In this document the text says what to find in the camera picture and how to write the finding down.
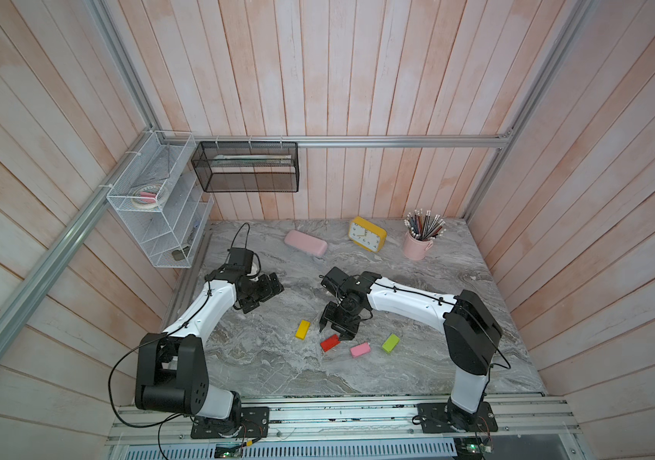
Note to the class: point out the pink block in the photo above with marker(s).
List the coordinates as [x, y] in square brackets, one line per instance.
[360, 350]

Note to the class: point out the black mesh wall basket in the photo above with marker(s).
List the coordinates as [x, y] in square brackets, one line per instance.
[228, 167]

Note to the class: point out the red block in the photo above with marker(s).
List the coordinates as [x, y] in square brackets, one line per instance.
[330, 343]

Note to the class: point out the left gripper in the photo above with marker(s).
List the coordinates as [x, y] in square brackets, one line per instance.
[267, 290]

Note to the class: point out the pink pencil cup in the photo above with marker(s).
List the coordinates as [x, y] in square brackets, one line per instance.
[415, 250]

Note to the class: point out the aluminium front rail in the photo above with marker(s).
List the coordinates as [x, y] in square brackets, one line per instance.
[278, 420]

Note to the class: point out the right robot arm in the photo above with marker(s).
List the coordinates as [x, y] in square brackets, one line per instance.
[472, 334]

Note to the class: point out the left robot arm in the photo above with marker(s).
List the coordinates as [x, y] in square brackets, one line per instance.
[172, 374]

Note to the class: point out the tape roll on shelf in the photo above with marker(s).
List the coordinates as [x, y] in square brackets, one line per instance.
[149, 196]

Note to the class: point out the yellow alarm clock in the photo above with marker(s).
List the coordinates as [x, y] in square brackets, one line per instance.
[366, 234]

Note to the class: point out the green block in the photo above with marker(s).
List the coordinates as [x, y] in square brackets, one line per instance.
[390, 344]

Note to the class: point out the yellow block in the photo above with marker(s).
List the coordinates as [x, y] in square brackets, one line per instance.
[303, 329]

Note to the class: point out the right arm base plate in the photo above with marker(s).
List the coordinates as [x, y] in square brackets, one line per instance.
[434, 418]

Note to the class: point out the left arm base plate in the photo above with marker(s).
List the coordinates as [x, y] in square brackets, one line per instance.
[229, 422]

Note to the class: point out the white wire shelf rack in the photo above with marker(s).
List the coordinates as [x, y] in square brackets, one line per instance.
[170, 235]

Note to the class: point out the pink pencil case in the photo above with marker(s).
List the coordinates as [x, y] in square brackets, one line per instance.
[306, 243]

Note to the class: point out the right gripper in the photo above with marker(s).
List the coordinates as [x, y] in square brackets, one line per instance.
[346, 333]

